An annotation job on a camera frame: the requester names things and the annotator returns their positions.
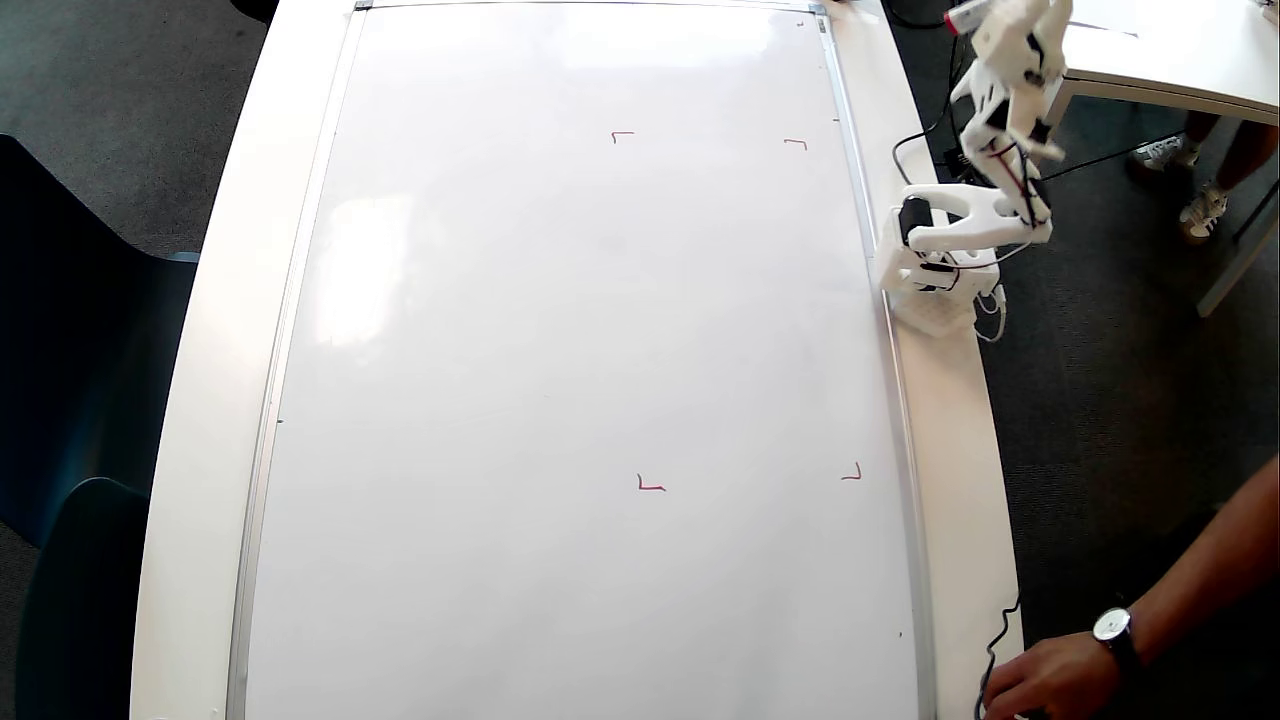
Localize black wrist watch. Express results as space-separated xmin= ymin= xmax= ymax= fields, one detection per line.
xmin=1091 ymin=605 xmax=1142 ymax=673

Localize bare hand by watch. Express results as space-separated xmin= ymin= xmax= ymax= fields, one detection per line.
xmin=980 ymin=631 xmax=1123 ymax=720

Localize thin black floor cable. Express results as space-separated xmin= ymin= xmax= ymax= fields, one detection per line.
xmin=1040 ymin=133 xmax=1189 ymax=183

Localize bare forearm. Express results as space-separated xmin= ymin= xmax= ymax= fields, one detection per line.
xmin=1128 ymin=455 xmax=1280 ymax=669

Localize white whiteboard with metal frame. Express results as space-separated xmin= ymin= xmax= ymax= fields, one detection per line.
xmin=228 ymin=0 xmax=936 ymax=720

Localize black camera cable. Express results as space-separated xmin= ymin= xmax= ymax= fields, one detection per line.
xmin=892 ymin=40 xmax=963 ymax=187

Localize black wavy cable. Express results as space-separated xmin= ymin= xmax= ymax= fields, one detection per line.
xmin=974 ymin=597 xmax=1021 ymax=720

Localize white sneaker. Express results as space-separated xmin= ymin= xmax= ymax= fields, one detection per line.
xmin=1133 ymin=135 xmax=1202 ymax=174
xmin=1179 ymin=183 xmax=1230 ymax=243

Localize red capped marker pen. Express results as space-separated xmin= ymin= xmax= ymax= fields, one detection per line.
xmin=944 ymin=0 xmax=1001 ymax=33

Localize dark blue chair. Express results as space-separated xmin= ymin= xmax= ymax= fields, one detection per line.
xmin=0 ymin=135 xmax=201 ymax=546
xmin=15 ymin=478 xmax=151 ymax=720

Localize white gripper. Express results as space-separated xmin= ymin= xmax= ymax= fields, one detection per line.
xmin=965 ymin=0 xmax=1074 ymax=99

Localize black looped floor cable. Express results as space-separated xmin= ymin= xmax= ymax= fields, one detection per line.
xmin=885 ymin=0 xmax=951 ymax=29

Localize white base cable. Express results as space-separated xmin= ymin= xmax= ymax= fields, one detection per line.
xmin=974 ymin=285 xmax=1009 ymax=344

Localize white side table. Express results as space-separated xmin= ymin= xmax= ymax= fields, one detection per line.
xmin=1040 ymin=0 xmax=1280 ymax=319

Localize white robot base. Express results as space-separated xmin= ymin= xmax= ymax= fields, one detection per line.
xmin=880 ymin=215 xmax=1001 ymax=338

